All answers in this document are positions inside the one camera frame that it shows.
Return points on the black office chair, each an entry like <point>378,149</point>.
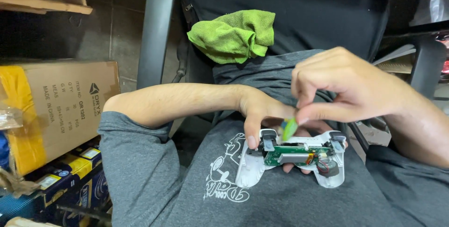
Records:
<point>156,34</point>

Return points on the person's left hand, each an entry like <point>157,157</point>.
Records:
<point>261,109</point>

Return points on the person's right hand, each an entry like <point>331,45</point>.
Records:
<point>354,86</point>

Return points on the clear plastic bag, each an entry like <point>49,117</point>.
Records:
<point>433,2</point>

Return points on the white game controller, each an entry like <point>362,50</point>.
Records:
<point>326,174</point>

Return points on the green microfibre cloth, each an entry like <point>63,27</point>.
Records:
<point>233,35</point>

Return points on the cardboard carton with yellow tape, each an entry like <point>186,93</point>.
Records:
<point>70,107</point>

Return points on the clear plastic wrap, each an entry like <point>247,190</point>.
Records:
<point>8,116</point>

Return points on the grey printed t-shirt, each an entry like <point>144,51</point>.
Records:
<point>158,185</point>

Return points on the flat cardboard piece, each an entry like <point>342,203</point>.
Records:
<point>394,62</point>

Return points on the heap of blue yellow boxes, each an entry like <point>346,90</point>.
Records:
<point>63,181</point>

